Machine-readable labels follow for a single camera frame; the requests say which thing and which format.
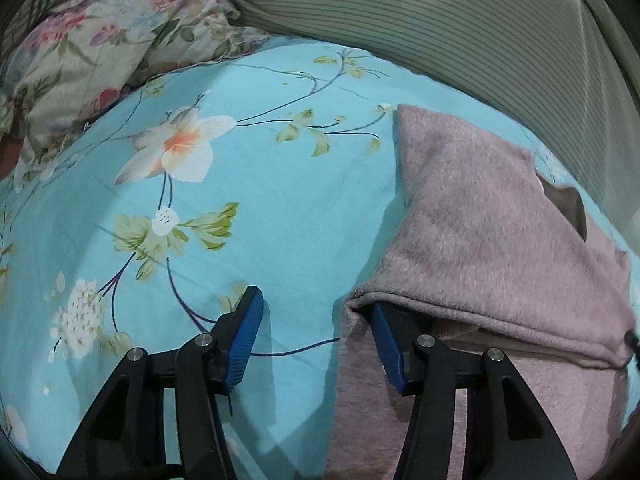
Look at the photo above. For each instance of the blue floral bed cover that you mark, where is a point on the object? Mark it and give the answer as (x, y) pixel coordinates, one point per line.
(280, 200)

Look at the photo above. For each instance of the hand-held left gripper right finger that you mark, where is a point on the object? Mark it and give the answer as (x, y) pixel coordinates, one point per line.
(387, 341)

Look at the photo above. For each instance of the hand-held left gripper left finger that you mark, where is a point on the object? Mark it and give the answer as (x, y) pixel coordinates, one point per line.
(245, 331)

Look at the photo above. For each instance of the green striped bolster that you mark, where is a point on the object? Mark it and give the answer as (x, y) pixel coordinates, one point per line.
(450, 25)

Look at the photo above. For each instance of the floral print pillow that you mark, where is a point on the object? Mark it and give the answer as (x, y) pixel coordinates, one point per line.
(100, 50)

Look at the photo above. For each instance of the mauve knit sweater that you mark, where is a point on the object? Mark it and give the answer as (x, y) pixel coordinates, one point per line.
(475, 240)

